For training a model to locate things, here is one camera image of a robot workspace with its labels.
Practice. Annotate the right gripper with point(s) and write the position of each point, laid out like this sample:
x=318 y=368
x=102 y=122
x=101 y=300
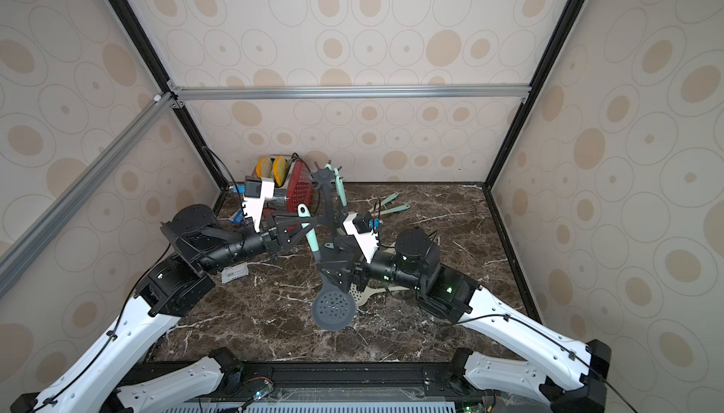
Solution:
x=353 y=269

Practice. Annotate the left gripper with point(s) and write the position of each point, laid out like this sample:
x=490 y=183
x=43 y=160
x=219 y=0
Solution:
x=284 y=237

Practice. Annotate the grey utensil rack stand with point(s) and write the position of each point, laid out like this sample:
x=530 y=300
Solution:
x=333 y=214

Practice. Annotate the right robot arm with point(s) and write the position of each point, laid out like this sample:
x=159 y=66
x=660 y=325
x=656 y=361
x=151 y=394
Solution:
x=565 y=374

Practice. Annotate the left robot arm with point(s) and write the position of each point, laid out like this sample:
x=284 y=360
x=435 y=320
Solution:
x=165 y=294

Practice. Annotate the cream skimmer pile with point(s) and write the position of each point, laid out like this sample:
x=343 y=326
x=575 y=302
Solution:
x=391 y=210
x=383 y=203

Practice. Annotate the red chrome toaster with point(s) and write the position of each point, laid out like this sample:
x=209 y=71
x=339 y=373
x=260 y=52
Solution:
x=297 y=189

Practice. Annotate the blue snack packet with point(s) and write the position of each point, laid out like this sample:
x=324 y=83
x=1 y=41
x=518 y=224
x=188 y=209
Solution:
x=237 y=218

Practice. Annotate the right yellow toast slice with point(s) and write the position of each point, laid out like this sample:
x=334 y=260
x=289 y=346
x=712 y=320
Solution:
x=280 y=171

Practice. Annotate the yellow toast slice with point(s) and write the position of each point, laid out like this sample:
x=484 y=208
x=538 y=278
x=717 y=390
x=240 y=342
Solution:
x=280 y=171
x=264 y=168

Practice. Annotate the left yellow toast slice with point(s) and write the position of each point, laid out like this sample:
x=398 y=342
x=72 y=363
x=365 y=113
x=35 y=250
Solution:
x=264 y=168

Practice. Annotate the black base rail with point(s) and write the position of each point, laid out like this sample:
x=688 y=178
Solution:
x=312 y=387

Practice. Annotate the back aluminium rail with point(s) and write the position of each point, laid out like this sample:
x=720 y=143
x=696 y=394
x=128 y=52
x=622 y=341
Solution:
x=351 y=92

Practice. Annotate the aluminium rail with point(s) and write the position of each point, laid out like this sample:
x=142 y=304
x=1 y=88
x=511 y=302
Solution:
x=38 y=236
x=351 y=92

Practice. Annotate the left aluminium rail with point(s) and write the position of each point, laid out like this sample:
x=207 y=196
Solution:
x=38 y=236

